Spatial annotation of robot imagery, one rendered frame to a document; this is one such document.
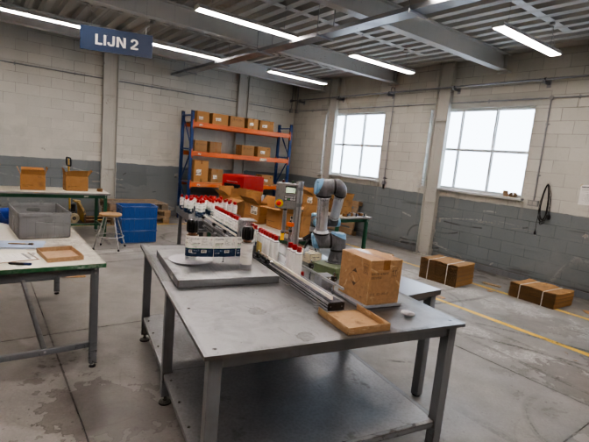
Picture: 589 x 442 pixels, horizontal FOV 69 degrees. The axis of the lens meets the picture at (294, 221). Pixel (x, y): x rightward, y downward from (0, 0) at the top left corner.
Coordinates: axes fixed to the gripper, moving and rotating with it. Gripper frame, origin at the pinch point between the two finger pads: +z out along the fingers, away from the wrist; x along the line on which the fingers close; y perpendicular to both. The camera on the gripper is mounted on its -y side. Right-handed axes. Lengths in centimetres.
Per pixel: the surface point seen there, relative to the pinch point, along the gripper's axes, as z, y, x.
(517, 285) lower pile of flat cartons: 70, -7, 390
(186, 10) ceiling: -272, -379, 28
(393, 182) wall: -41, -350, 499
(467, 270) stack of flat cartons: 66, -74, 371
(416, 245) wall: 75, -259, 490
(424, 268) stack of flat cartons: 75, -125, 338
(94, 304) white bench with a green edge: 41, -49, -156
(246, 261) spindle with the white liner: -6, 25, -76
